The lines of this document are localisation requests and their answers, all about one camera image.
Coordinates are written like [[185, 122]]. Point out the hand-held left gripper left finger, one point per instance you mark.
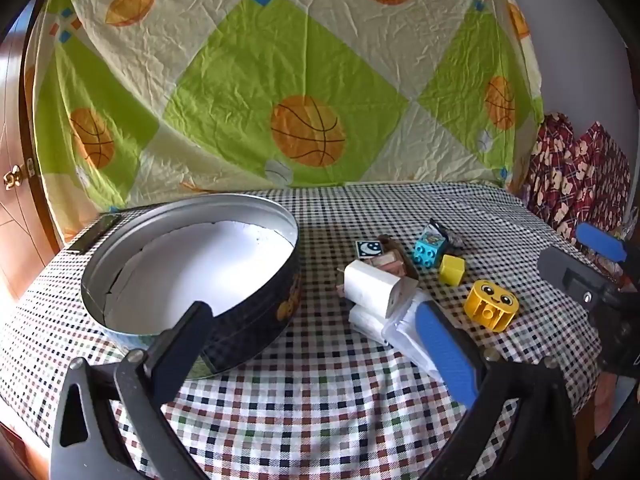
[[180, 340]]

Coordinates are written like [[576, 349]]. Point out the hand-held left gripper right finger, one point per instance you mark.
[[440, 345]]

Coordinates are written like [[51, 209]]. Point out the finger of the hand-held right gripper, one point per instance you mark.
[[565, 267], [600, 242]]

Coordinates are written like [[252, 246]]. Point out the white plastic wrapper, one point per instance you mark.
[[400, 335]]

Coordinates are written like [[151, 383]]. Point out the yellow smiley toy block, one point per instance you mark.
[[492, 302]]

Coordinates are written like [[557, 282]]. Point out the round metal tin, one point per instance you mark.
[[250, 325]]

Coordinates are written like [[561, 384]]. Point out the yellow cube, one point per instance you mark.
[[451, 270]]

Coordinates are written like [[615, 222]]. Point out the white cardboard box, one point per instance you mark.
[[367, 282], [367, 321]]

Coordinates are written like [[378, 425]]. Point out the blue bear print toy block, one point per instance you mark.
[[427, 252]]

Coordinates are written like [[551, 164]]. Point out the brown framed picture box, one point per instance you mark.
[[387, 263]]

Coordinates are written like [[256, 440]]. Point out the brown comb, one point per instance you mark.
[[401, 255]]

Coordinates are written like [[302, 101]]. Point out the black sequin hair clip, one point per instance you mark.
[[455, 240]]

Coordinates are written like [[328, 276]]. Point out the moon print toy block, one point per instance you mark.
[[369, 248]]

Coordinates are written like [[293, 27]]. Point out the red bear print cloth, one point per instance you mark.
[[565, 175]]

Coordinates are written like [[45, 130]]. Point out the white paper liner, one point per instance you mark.
[[200, 260]]

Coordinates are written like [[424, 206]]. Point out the checked tablecloth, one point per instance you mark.
[[320, 400]]

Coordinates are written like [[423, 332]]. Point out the black rectangular device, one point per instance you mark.
[[95, 232]]

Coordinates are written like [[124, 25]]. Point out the wooden door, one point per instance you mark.
[[15, 240]]

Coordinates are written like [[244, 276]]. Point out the basketball print bed sheet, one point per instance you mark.
[[250, 60]]

